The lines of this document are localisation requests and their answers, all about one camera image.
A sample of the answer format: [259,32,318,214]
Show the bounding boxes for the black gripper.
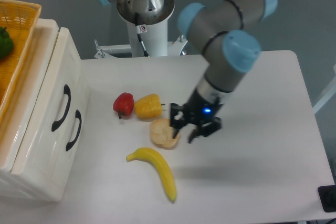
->
[170,89,223,144]

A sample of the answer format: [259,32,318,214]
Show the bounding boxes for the white top drawer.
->
[12,27,80,174]

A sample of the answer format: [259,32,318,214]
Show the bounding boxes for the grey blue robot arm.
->
[99,0,278,140]

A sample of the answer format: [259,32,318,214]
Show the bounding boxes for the white drawer cabinet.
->
[1,19,90,201]

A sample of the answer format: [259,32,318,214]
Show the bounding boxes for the round pale bread roll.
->
[150,118,180,149]

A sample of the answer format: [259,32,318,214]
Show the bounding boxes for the yellow bell pepper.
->
[134,93,163,119]

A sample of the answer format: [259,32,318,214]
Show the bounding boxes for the yellow banana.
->
[126,147,177,203]

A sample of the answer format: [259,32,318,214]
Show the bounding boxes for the red bell pepper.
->
[113,92,134,119]

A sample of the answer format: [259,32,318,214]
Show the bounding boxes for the black device at edge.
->
[318,185,335,212]

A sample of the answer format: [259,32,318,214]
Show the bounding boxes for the green bell pepper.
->
[0,27,14,59]

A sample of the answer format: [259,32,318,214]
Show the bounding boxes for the orange woven basket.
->
[1,0,41,118]

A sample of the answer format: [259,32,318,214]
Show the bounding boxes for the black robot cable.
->
[134,12,151,57]

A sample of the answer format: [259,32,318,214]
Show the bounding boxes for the black lower drawer handle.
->
[65,110,82,152]

